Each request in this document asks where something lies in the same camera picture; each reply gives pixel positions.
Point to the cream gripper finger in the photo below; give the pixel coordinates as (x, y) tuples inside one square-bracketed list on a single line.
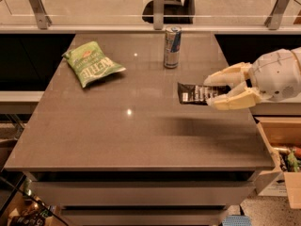
[(231, 76), (240, 97)]

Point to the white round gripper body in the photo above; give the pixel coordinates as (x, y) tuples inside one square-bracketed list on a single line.
[(274, 75)]

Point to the black rxbar chocolate bar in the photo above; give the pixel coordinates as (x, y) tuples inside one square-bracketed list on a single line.
[(199, 94)]

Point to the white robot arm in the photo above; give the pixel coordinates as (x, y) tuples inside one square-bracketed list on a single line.
[(275, 76)]

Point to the cardboard box of snacks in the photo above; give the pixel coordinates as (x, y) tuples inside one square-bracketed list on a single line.
[(282, 137)]

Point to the silver blue energy drink can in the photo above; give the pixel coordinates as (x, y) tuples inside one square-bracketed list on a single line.
[(173, 36)]

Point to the black office chair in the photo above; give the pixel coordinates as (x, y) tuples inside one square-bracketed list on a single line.
[(179, 11)]

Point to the blue mesh basket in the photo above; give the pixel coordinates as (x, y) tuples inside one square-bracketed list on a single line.
[(236, 221)]

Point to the lower grey drawer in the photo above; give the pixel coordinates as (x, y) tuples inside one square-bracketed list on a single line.
[(144, 217)]

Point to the grey drawer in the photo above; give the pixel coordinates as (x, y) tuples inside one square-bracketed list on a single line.
[(142, 194), (144, 217)]

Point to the green chip bag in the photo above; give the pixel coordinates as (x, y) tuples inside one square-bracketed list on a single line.
[(90, 64)]

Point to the upper grey drawer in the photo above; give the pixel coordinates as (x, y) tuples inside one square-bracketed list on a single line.
[(142, 194)]

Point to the box of items lower left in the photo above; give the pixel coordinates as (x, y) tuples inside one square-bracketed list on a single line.
[(23, 211)]

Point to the right metal railing post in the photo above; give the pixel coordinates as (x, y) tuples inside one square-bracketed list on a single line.
[(273, 21)]

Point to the metal railing post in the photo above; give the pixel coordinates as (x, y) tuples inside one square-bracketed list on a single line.
[(273, 21), (42, 19), (158, 14)]

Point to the middle metal railing post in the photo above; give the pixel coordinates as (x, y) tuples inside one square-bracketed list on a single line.
[(158, 14)]

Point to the left metal railing post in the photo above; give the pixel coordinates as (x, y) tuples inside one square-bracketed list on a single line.
[(42, 19)]

